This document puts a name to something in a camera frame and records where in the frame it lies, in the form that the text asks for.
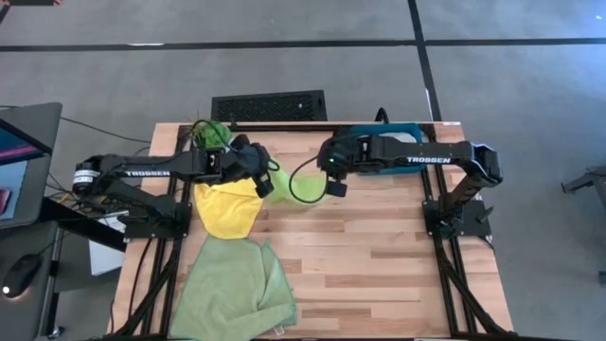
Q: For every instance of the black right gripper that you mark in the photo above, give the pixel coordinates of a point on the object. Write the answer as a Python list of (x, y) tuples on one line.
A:
[(345, 154)]

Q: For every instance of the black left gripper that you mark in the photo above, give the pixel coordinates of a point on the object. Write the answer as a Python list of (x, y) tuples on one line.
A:
[(246, 161)]

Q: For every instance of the lime green microfiber towel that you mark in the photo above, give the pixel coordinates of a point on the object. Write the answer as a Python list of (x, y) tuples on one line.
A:
[(284, 187)]

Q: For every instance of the yellow microfiber towel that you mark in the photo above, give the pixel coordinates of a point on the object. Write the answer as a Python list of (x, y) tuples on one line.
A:
[(227, 208)]

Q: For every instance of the pale green microfiber towel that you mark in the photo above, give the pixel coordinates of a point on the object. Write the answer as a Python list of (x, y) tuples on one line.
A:
[(227, 293)]

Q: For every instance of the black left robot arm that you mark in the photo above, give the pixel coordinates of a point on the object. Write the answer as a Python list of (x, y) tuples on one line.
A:
[(142, 166)]

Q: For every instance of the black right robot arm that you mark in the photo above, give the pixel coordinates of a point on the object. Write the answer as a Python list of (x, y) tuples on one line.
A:
[(426, 156)]

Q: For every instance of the succulent in patterned white pot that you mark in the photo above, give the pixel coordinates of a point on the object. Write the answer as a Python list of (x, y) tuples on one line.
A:
[(213, 135)]

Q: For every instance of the teal storage bin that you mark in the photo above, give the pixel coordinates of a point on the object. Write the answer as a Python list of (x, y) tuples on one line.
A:
[(397, 170)]

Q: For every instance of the black perforated computer case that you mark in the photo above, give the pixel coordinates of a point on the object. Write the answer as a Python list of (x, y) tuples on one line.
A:
[(265, 106)]

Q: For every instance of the grey laptop computer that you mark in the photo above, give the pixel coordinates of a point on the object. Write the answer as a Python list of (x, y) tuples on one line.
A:
[(33, 180)]

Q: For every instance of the grey chair base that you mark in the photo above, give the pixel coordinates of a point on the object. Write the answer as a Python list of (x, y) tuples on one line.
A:
[(587, 182)]

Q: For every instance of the black computer mouse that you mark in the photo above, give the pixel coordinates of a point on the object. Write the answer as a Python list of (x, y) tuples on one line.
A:
[(21, 274)]

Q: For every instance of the dark grey desk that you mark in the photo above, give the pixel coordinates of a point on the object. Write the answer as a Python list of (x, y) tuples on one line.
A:
[(42, 312)]

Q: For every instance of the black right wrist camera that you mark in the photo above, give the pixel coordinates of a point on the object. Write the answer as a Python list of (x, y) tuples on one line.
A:
[(336, 188)]

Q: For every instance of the black metal table frame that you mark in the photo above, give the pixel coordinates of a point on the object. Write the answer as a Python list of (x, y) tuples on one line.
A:
[(284, 128)]

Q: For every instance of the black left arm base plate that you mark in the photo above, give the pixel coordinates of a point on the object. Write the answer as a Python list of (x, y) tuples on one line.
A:
[(156, 229)]

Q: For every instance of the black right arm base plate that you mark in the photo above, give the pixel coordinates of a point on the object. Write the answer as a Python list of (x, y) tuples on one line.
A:
[(473, 222)]

